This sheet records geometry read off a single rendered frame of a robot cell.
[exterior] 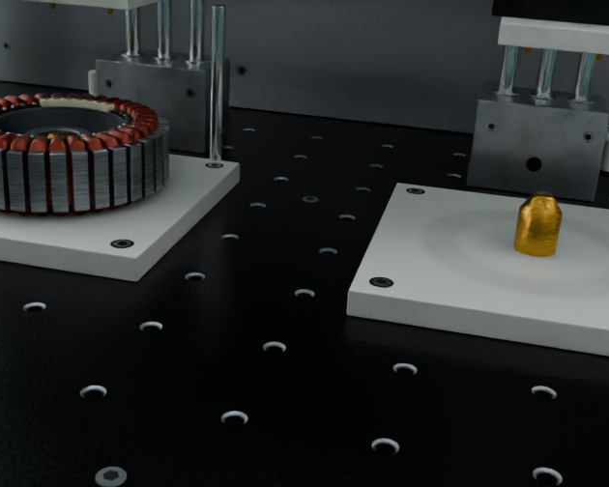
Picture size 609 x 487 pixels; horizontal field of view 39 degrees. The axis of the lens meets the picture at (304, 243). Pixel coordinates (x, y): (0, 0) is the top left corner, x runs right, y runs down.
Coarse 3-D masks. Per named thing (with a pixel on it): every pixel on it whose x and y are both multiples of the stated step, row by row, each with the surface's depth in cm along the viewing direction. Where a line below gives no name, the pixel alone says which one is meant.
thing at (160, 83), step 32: (96, 64) 55; (128, 64) 55; (160, 64) 55; (192, 64) 55; (128, 96) 56; (160, 96) 55; (192, 96) 54; (224, 96) 58; (192, 128) 55; (224, 128) 59
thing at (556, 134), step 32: (480, 96) 51; (512, 96) 52; (480, 128) 51; (512, 128) 51; (544, 128) 50; (576, 128) 50; (480, 160) 52; (512, 160) 51; (544, 160) 51; (576, 160) 50; (576, 192) 51
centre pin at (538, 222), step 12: (540, 192) 40; (528, 204) 39; (540, 204) 39; (552, 204) 39; (528, 216) 39; (540, 216) 39; (552, 216) 39; (516, 228) 40; (528, 228) 39; (540, 228) 39; (552, 228) 39; (516, 240) 40; (528, 240) 40; (540, 240) 39; (552, 240) 39; (528, 252) 40; (540, 252) 40; (552, 252) 40
